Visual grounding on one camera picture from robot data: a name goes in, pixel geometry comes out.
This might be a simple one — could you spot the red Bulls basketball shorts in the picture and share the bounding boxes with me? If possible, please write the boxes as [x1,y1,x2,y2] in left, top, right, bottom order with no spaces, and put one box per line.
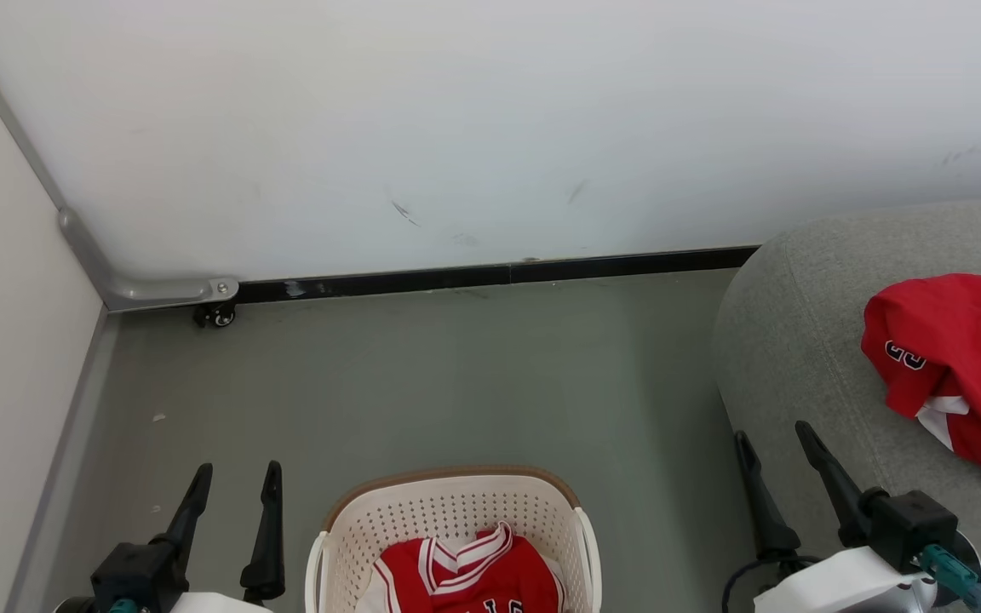
[861,272,981,484]

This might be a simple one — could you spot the grey metal partition frame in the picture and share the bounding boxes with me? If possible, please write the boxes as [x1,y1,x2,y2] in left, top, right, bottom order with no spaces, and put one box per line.
[0,9,240,312]

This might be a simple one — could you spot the cream plastic laundry basket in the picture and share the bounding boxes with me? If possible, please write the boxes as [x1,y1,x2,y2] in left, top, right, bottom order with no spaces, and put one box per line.
[305,465,602,613]

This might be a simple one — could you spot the red Bulls basketball jersey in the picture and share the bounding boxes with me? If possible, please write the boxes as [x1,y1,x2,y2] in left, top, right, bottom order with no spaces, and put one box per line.
[356,521,566,613]

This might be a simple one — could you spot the small black caster wheel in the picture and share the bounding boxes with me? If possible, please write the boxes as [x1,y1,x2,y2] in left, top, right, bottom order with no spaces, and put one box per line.
[193,302,238,329]

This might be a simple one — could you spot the grey fabric sofa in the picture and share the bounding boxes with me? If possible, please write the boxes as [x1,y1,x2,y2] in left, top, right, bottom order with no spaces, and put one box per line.
[710,196,981,613]

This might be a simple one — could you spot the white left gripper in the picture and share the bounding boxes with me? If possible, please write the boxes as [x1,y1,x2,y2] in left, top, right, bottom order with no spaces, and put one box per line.
[150,461,285,613]

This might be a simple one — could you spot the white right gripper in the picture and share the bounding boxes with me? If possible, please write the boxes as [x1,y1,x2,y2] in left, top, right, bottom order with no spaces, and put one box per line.
[733,420,981,613]

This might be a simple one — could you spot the black wall baseboard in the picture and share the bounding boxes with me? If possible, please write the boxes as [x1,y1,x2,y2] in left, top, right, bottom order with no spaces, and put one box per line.
[235,245,760,305]

